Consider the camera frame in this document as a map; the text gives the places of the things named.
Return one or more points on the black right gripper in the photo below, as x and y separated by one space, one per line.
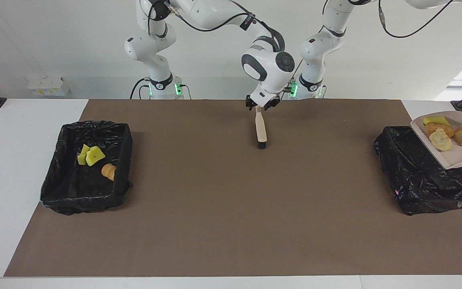
273 102

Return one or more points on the beige hand brush black bristles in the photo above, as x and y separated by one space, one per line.
260 128

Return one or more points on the beige orange bread chunk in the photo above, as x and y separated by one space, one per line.
108 171

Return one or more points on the yellow and green sponge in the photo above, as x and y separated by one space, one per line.
95 156

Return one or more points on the brown bread roll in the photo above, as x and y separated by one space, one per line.
435 127

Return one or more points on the small yellow sponge piece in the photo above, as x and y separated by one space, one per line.
436 120

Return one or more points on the yellowish beige bread chunk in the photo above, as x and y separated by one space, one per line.
440 140

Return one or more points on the notched yellow sponge piece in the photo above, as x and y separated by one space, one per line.
82 158

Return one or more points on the beige plastic dustpan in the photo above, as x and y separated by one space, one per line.
455 156

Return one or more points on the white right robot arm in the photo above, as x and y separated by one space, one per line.
269 68

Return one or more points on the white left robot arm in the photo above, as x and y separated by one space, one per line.
319 44

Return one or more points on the bin wrapped in black bag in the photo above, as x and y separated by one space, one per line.
411 168

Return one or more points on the open bin with black bag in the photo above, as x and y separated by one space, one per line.
86 192

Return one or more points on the silver box with green light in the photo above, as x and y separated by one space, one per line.
178 86
293 89

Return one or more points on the brown table mat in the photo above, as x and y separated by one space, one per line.
215 249

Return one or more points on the white box with yellow labels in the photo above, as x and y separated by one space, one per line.
48 86

